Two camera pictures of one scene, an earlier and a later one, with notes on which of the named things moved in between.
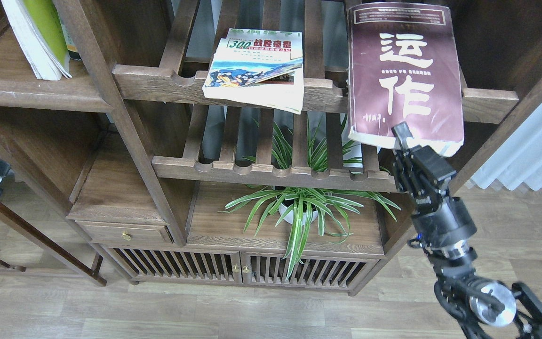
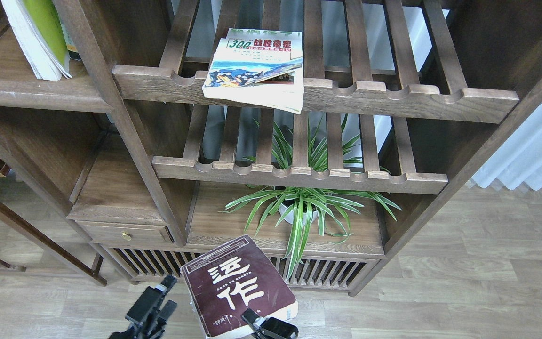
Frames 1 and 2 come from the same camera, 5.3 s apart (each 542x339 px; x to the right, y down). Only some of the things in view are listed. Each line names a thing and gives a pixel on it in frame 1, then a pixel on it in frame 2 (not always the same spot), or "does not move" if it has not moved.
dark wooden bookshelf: (288, 146) does not move
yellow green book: (37, 26) does not move
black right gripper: (424, 177) -> (274, 328)
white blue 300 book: (261, 67) does not move
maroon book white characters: (403, 66) -> (223, 283)
